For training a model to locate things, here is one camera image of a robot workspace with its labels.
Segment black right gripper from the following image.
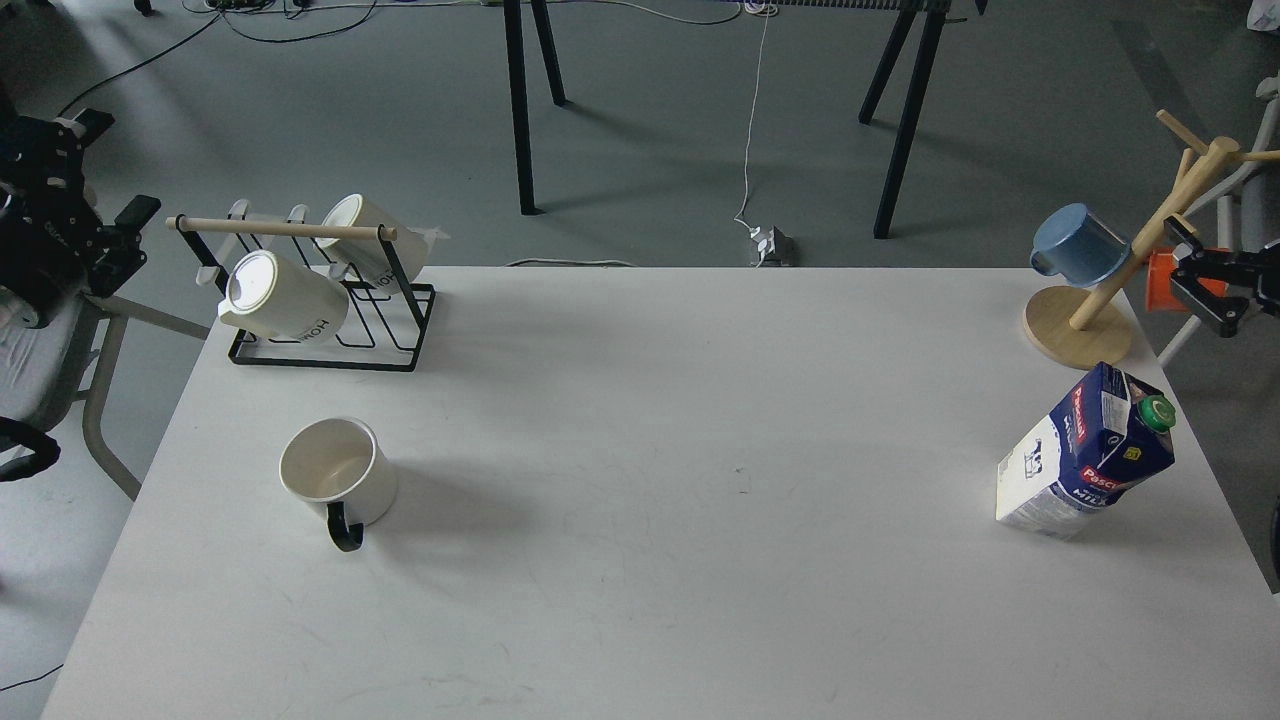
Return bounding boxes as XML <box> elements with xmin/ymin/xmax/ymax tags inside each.
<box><xmin>1164</xmin><ymin>217</ymin><xmax>1263</xmax><ymax>338</ymax></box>

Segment blue white milk carton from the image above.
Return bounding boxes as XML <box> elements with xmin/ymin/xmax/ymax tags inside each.
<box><xmin>995</xmin><ymin>363</ymin><xmax>1178</xmax><ymax>541</ymax></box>

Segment white mug black handle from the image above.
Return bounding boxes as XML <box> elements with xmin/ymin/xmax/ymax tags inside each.
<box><xmin>278</xmin><ymin>416</ymin><xmax>399</xmax><ymax>552</ymax></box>

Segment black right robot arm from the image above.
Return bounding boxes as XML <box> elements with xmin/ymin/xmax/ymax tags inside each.
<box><xmin>1164</xmin><ymin>214</ymin><xmax>1279</xmax><ymax>338</ymax></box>

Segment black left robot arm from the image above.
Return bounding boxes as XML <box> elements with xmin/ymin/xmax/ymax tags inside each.
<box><xmin>1</xmin><ymin>108</ymin><xmax>161</xmax><ymax>329</ymax></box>

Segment orange mug on tree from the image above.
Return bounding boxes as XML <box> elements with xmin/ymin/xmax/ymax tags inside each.
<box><xmin>1144</xmin><ymin>249</ymin><xmax>1190</xmax><ymax>314</ymax></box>

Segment grey chair right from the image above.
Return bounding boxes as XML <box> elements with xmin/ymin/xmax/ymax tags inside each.
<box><xmin>1146</xmin><ymin>77</ymin><xmax>1277</xmax><ymax>366</ymax></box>

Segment grey chair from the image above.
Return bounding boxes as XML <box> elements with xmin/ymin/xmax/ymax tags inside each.
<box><xmin>3</xmin><ymin>295</ymin><xmax>210</xmax><ymax>500</ymax></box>
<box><xmin>1146</xmin><ymin>77</ymin><xmax>1277</xmax><ymax>366</ymax></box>

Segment blue mug on tree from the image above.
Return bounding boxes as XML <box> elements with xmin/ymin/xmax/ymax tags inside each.
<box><xmin>1029</xmin><ymin>202</ymin><xmax>1132</xmax><ymax>288</ymax></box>

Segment wooden mug tree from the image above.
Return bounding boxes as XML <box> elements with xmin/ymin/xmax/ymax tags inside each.
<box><xmin>1021</xmin><ymin>97</ymin><xmax>1277</xmax><ymax>370</ymax></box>

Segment black table legs right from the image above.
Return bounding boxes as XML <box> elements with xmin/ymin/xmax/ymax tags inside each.
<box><xmin>858</xmin><ymin>1</ymin><xmax>954</xmax><ymax>240</ymax></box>

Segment black table legs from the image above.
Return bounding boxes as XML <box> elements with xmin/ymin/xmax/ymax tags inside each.
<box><xmin>499</xmin><ymin>1</ymin><xmax>567</xmax><ymax>217</ymax></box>
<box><xmin>858</xmin><ymin>1</ymin><xmax>954</xmax><ymax>240</ymax></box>

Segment grey power strip on floor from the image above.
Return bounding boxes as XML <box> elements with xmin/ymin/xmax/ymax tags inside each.
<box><xmin>750</xmin><ymin>225</ymin><xmax>797</xmax><ymax>268</ymax></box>

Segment black table legs left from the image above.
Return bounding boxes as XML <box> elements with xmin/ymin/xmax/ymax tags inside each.
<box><xmin>499</xmin><ymin>1</ymin><xmax>567</xmax><ymax>217</ymax></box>

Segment white mug rear on rack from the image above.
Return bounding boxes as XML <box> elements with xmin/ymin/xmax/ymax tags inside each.
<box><xmin>316</xmin><ymin>193</ymin><xmax>433</xmax><ymax>295</ymax></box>

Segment white mug on rack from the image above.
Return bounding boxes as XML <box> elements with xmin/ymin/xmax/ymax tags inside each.
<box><xmin>316</xmin><ymin>193</ymin><xmax>433</xmax><ymax>295</ymax></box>
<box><xmin>218</xmin><ymin>250</ymin><xmax>349</xmax><ymax>345</ymax></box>

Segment white mug front on rack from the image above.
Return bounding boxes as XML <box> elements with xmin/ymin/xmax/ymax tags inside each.
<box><xmin>218</xmin><ymin>250</ymin><xmax>349</xmax><ymax>345</ymax></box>

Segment grey chair left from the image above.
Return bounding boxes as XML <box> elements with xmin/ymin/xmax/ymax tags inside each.
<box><xmin>3</xmin><ymin>295</ymin><xmax>210</xmax><ymax>500</ymax></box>

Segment white cable on floor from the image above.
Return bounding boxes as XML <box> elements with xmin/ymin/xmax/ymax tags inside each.
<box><xmin>506</xmin><ymin>0</ymin><xmax>781</xmax><ymax>269</ymax></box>

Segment black wire mug rack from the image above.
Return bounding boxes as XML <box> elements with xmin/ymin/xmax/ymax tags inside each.
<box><xmin>166</xmin><ymin>193</ymin><xmax>436</xmax><ymax>372</ymax></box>

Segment black cable on floor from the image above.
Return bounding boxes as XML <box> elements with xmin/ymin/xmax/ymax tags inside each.
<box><xmin>55</xmin><ymin>0</ymin><xmax>381</xmax><ymax>119</ymax></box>

